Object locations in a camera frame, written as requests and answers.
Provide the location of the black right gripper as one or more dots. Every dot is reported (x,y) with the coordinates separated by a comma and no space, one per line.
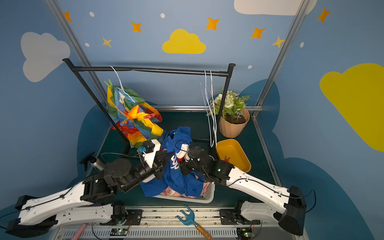
(190,162)

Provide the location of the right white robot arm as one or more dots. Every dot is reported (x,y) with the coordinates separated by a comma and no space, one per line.
(287,206)

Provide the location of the beige faceted flower pot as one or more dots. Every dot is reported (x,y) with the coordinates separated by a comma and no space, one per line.
(230,130)

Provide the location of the blue red white jacket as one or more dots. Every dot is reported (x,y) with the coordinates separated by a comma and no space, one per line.
(173,179)

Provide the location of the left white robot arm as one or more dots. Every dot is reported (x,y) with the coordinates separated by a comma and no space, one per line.
(38,215)

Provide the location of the artificial white flowers plant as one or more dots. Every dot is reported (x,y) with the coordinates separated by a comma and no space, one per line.
(233,108)

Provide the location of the white hanger rainbow jacket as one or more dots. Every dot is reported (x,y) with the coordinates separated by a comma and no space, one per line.
(121,85)

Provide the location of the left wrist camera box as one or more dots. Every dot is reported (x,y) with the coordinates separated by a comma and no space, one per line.
(148,151)

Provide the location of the pink clothespin rainbow jacket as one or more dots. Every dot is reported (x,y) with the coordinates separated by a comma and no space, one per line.
(149,116)

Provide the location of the rainbow striped jacket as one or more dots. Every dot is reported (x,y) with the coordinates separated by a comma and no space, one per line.
(129,117)

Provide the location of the yellow plastic tray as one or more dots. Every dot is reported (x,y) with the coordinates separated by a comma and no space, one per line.
(233,149)

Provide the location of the green clothespin rainbow jacket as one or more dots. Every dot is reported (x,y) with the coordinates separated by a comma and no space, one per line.
(109,84)

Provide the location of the red clothespin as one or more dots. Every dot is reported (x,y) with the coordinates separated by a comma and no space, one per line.
(227,159)

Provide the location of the blue garden fork tool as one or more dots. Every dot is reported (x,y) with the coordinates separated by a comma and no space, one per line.
(190,220)

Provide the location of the black clothes rack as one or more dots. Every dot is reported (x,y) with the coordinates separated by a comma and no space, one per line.
(77,70)

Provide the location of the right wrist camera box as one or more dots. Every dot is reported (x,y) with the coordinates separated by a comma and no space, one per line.
(182,154)

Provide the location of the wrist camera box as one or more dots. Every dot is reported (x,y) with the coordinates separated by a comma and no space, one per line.
(182,154)
(148,151)

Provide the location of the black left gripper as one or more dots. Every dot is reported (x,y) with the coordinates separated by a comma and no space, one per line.
(162,162)

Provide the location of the purple silicone spatula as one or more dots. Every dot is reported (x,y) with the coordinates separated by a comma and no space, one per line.
(79,232)

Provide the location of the white wire hanger pink jacket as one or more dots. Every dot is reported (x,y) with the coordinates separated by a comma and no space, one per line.
(213,114)

